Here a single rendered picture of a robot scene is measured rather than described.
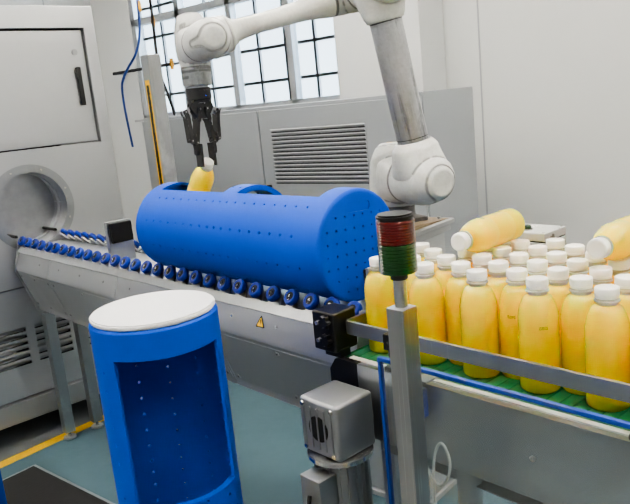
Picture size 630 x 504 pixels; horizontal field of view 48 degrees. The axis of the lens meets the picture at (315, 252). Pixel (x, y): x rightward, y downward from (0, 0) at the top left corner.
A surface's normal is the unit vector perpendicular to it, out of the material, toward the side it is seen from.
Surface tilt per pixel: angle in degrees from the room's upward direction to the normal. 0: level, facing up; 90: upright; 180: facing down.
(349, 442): 90
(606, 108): 90
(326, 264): 90
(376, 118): 90
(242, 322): 70
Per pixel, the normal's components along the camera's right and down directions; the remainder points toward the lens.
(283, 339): -0.72, -0.13
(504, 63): -0.64, 0.22
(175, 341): 0.48, 0.14
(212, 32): 0.25, 0.22
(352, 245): 0.68, 0.09
